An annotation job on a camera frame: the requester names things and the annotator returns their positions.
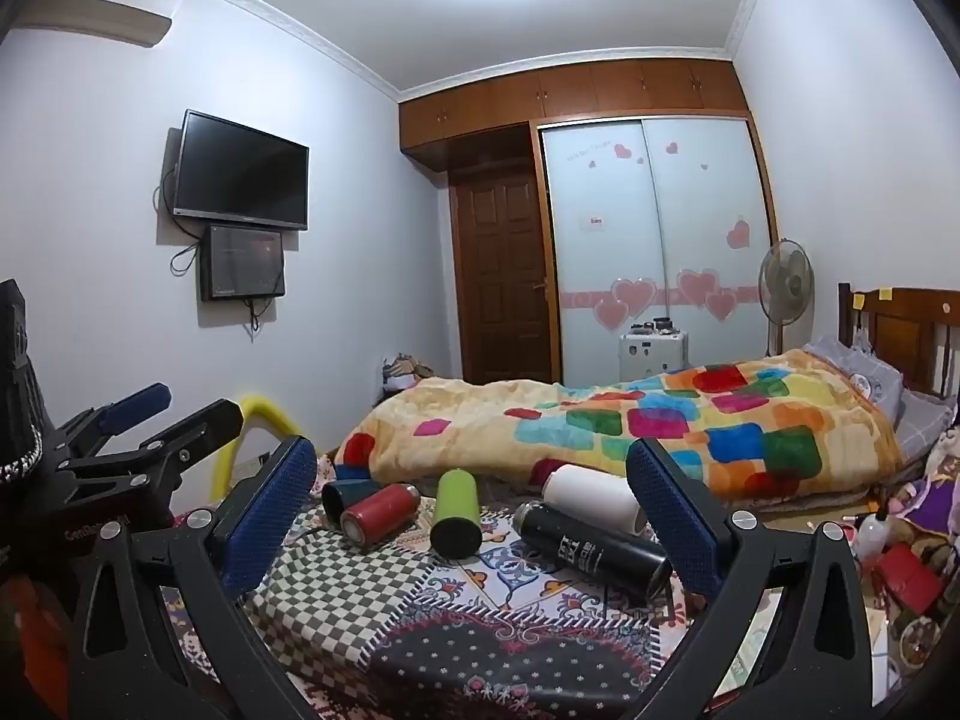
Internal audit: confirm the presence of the wardrobe with heart stickers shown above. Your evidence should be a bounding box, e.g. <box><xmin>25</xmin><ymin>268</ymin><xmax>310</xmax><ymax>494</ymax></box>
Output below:
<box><xmin>530</xmin><ymin>114</ymin><xmax>782</xmax><ymax>391</ymax></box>

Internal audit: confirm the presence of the white cup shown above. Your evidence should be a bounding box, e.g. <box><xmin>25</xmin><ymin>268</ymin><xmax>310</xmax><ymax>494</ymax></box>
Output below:
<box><xmin>541</xmin><ymin>463</ymin><xmax>647</xmax><ymax>538</ymax></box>

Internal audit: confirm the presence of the small black wall monitor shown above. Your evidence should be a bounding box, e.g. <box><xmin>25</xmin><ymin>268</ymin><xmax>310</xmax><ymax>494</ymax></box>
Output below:
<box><xmin>199</xmin><ymin>224</ymin><xmax>287</xmax><ymax>303</ymax></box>

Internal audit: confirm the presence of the wall-mounted black television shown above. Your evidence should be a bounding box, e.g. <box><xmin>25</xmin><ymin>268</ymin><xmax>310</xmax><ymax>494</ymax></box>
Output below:
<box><xmin>171</xmin><ymin>109</ymin><xmax>311</xmax><ymax>232</ymax></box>

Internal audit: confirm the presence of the standing fan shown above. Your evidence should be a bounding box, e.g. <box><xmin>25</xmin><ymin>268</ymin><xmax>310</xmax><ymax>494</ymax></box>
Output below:
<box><xmin>757</xmin><ymin>239</ymin><xmax>818</xmax><ymax>358</ymax></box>

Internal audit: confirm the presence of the brown wooden door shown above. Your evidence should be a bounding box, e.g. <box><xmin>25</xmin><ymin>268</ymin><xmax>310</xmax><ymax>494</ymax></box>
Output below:
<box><xmin>449</xmin><ymin>167</ymin><xmax>557</xmax><ymax>386</ymax></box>

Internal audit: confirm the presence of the purple cloth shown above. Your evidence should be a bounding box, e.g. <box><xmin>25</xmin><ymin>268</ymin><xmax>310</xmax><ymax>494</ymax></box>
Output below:
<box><xmin>910</xmin><ymin>435</ymin><xmax>960</xmax><ymax>535</ymax></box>

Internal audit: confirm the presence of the colourful patchwork blanket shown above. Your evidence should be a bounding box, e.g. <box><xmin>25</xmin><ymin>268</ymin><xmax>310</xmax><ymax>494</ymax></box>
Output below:
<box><xmin>333</xmin><ymin>361</ymin><xmax>902</xmax><ymax>503</ymax></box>

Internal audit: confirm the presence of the grey pillow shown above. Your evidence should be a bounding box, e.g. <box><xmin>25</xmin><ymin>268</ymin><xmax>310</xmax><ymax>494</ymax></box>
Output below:
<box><xmin>801</xmin><ymin>335</ymin><xmax>906</xmax><ymax>422</ymax></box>

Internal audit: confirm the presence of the white plastic bottle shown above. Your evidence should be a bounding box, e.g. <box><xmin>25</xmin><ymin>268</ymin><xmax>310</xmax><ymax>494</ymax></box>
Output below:
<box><xmin>854</xmin><ymin>508</ymin><xmax>895</xmax><ymax>565</ymax></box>

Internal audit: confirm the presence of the pile of clothes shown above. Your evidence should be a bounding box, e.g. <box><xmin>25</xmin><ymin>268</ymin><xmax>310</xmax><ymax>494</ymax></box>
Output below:
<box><xmin>380</xmin><ymin>352</ymin><xmax>437</xmax><ymax>392</ymax></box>

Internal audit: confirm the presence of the dark teal cup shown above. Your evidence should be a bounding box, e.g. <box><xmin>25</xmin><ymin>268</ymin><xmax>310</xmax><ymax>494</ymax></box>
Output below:
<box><xmin>322</xmin><ymin>476</ymin><xmax>385</xmax><ymax>533</ymax></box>

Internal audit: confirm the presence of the red box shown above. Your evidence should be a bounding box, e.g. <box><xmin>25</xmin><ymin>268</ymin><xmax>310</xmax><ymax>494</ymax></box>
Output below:
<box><xmin>880</xmin><ymin>543</ymin><xmax>944</xmax><ymax>606</ymax></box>

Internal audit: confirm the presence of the yellow foam tube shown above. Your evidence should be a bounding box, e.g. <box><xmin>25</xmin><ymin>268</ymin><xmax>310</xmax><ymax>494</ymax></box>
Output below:
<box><xmin>209</xmin><ymin>391</ymin><xmax>298</xmax><ymax>503</ymax></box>

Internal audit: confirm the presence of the green cup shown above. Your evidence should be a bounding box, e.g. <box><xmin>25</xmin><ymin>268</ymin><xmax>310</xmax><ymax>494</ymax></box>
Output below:
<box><xmin>429</xmin><ymin>468</ymin><xmax>484</xmax><ymax>560</ymax></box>

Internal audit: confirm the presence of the patterned bed cover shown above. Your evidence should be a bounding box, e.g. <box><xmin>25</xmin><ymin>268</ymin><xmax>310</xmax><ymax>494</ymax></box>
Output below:
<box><xmin>160</xmin><ymin>457</ymin><xmax>752</xmax><ymax>720</ymax></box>

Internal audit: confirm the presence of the wooden headboard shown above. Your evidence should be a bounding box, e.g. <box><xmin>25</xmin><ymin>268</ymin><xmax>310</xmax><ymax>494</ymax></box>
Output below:
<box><xmin>837</xmin><ymin>283</ymin><xmax>960</xmax><ymax>401</ymax></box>

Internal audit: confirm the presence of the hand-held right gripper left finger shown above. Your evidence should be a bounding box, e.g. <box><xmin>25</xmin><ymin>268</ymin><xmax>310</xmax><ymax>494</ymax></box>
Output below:
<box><xmin>67</xmin><ymin>435</ymin><xmax>325</xmax><ymax>720</ymax></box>

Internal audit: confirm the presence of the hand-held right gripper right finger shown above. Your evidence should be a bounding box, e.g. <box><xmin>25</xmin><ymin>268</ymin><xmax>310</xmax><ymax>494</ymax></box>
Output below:
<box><xmin>625</xmin><ymin>437</ymin><xmax>880</xmax><ymax>720</ymax></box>

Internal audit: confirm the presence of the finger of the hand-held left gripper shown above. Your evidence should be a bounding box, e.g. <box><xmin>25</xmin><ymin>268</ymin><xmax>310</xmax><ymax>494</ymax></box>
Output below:
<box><xmin>51</xmin><ymin>382</ymin><xmax>173</xmax><ymax>460</ymax></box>
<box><xmin>58</xmin><ymin>397</ymin><xmax>245</xmax><ymax>522</ymax></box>

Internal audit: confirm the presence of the white air conditioner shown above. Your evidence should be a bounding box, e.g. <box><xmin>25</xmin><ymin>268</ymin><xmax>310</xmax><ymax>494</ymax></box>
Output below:
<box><xmin>6</xmin><ymin>0</ymin><xmax>194</xmax><ymax>48</ymax></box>

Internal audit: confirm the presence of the red cloth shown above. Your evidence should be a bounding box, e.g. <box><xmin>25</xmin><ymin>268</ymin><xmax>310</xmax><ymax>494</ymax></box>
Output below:
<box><xmin>0</xmin><ymin>577</ymin><xmax>82</xmax><ymax>720</ymax></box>

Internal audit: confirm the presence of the black bottle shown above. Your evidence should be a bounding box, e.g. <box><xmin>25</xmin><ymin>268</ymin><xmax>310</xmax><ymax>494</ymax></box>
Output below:
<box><xmin>512</xmin><ymin>500</ymin><xmax>674</xmax><ymax>602</ymax></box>

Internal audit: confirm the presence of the black monitor cable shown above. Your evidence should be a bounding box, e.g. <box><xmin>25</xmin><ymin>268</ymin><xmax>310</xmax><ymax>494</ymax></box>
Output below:
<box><xmin>169</xmin><ymin>238</ymin><xmax>204</xmax><ymax>278</ymax></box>

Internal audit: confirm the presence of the brown overhead cabinet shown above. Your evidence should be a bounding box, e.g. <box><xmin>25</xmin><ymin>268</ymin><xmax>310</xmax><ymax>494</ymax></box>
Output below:
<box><xmin>398</xmin><ymin>57</ymin><xmax>752</xmax><ymax>167</ymax></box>

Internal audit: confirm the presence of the small white cabinet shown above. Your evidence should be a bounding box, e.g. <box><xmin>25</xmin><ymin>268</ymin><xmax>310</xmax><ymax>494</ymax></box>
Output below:
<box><xmin>618</xmin><ymin>330</ymin><xmax>689</xmax><ymax>377</ymax></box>

